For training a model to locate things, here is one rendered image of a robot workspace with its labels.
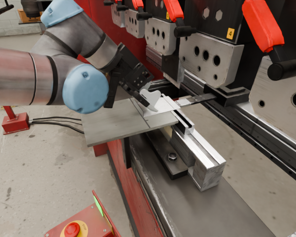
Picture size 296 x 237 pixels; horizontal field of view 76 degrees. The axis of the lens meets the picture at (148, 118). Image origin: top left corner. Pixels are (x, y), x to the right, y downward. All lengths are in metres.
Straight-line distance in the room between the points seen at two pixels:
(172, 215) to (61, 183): 1.36
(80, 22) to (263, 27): 0.33
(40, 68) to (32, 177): 1.67
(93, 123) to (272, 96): 0.44
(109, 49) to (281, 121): 0.36
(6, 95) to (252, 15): 0.30
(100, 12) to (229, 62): 1.10
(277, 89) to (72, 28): 0.37
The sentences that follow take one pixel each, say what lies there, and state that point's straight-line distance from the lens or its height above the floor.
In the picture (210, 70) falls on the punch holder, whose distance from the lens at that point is 0.37.
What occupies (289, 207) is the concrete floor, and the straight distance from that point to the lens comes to 1.83.
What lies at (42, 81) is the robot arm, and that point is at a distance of 0.29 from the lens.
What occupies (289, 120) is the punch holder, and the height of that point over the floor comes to 1.19.
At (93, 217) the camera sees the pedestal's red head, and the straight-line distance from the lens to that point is 0.64.
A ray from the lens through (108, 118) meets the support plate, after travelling 0.57.
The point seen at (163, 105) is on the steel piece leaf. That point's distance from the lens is 0.62.
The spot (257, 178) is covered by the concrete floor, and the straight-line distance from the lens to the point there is 1.89.
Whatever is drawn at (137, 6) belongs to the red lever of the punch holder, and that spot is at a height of 1.28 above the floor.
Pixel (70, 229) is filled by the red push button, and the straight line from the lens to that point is 0.60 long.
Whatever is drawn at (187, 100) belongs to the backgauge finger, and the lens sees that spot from 0.65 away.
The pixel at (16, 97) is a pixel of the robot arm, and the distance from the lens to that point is 0.29.
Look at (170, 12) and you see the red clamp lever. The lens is 0.40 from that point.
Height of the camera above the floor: 1.33
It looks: 36 degrees down
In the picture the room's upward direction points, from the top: straight up
